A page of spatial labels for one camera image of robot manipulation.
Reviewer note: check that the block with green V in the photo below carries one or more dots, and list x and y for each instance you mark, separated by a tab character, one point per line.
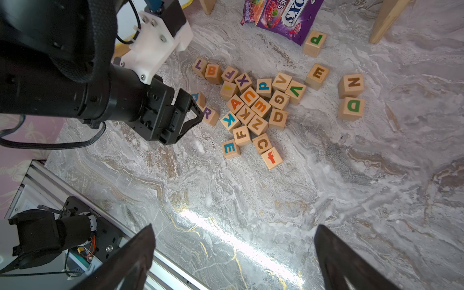
296	91

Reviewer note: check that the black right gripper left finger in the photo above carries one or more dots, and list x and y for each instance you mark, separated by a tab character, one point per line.
127	269

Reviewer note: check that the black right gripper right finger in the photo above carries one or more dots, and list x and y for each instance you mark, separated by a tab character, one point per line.
340	264

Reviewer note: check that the block with teal K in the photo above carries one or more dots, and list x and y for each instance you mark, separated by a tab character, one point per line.
230	121

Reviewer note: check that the block with teal letter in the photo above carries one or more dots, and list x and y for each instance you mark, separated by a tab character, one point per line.
200	99

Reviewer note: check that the block with brown N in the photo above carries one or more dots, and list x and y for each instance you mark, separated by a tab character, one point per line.
351	85

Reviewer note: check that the block with orange B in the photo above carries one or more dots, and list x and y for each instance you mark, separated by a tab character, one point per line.
213	74

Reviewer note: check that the block with red f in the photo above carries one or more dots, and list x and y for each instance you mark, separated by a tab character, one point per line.
272	158

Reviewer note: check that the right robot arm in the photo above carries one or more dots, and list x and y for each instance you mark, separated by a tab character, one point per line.
35	237

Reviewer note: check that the block with yellow letter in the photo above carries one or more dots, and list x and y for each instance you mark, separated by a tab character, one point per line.
228	90

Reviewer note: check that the block with brown D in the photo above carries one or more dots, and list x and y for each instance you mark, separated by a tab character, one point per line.
277	119

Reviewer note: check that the block with brown C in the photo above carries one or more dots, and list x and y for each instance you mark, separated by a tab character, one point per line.
262	143

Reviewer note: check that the block with brown V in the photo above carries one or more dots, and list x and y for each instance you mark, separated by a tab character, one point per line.
281	82

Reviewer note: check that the block with brown Z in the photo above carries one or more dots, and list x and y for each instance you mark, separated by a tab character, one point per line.
258	125

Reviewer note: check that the block with brown G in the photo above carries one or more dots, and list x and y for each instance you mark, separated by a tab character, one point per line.
279	100

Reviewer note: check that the block with teal E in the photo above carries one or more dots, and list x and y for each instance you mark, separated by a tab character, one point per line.
230	149

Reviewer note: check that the block with purple L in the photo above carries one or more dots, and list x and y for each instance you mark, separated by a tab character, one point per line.
199	67

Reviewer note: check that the purple candy bag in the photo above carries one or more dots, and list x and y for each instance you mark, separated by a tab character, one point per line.
292	19

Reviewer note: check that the block with teal d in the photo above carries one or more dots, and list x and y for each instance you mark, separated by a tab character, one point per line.
264	88

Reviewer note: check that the block with orange M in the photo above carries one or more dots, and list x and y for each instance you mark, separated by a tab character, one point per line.
261	107

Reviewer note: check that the block with brown K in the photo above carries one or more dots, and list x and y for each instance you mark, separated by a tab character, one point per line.
245	115

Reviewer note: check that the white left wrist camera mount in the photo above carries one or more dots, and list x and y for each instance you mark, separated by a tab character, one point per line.
153	46

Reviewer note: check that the block with green P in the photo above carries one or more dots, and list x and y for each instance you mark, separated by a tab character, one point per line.
314	43

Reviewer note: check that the block with green D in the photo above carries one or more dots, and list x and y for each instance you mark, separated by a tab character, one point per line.
351	109

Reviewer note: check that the block with brown E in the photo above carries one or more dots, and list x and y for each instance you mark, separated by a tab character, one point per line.
317	76

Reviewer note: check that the block with purple X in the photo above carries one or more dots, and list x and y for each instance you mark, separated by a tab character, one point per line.
243	82

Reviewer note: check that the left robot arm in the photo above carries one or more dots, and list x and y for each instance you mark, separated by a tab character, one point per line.
58	60

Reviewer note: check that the block with orange A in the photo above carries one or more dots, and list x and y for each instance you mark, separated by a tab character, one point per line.
235	104

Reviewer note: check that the block with brown F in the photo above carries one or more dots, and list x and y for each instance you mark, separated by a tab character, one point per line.
242	136

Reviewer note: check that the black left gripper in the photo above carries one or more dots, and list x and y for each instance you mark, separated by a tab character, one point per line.
164	117

